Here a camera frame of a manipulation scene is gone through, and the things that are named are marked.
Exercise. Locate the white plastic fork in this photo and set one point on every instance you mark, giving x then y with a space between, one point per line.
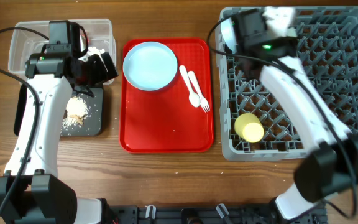
203 101

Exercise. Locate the rice and food scraps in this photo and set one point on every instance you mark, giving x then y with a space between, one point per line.
76 112

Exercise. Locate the red serving tray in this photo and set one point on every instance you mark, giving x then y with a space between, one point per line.
164 121

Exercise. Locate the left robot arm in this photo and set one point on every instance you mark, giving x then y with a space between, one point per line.
30 191

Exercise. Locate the black plastic tray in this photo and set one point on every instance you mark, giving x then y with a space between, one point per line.
92 124

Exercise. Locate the clear plastic bin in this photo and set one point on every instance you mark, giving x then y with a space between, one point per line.
25 43

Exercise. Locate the white plastic spoon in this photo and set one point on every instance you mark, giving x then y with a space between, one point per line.
193 97

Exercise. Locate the small white tissue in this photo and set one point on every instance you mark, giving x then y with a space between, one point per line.
94 51

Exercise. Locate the light blue bowl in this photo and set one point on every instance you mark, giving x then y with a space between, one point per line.
228 34

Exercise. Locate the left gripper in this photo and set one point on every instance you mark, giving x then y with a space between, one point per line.
101 74

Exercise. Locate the yellow plastic cup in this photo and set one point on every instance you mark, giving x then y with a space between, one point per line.
249 128

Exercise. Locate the large light blue plate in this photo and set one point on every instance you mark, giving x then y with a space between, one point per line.
150 66

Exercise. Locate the grey dishwasher rack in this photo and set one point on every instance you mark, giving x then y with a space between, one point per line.
328 48

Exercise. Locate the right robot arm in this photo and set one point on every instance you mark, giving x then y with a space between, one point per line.
265 43

